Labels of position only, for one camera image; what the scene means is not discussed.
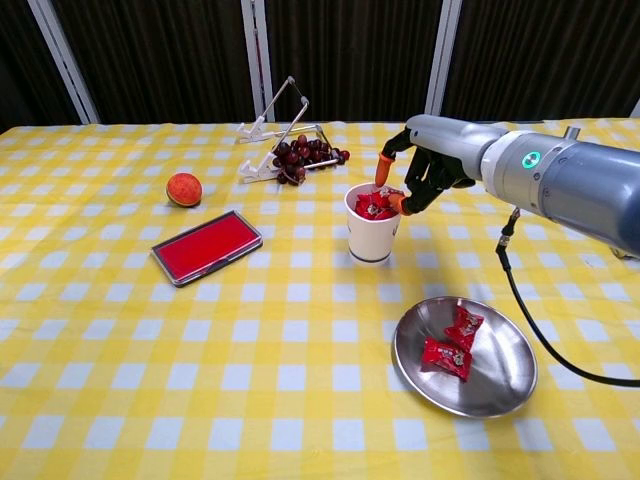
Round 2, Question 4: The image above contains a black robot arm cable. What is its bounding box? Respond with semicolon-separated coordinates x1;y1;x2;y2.
494;209;640;387

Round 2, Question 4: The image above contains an orange red ball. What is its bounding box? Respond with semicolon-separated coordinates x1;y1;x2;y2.
165;172;204;208

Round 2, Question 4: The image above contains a folding metal wire stand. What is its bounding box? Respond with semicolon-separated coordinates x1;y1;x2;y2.
234;75;346;185

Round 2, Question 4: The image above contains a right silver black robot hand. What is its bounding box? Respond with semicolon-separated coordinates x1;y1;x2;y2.
373;113;509;216

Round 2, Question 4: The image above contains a yellow white checkered tablecloth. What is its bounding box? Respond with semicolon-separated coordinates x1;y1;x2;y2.
0;119;640;480

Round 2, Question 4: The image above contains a white paper cup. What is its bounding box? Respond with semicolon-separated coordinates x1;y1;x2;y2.
344;182;404;265

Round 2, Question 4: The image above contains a dark pleated curtain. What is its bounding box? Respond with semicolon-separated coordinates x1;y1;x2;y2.
0;0;640;134

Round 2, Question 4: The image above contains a dark red grape bunch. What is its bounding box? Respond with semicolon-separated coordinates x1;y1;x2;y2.
272;133;351;187

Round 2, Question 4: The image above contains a round stainless steel plate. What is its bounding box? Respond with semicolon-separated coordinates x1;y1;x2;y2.
392;295;539;419

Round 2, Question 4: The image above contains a red stamp pad case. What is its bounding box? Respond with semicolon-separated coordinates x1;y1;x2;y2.
150;209;265;289

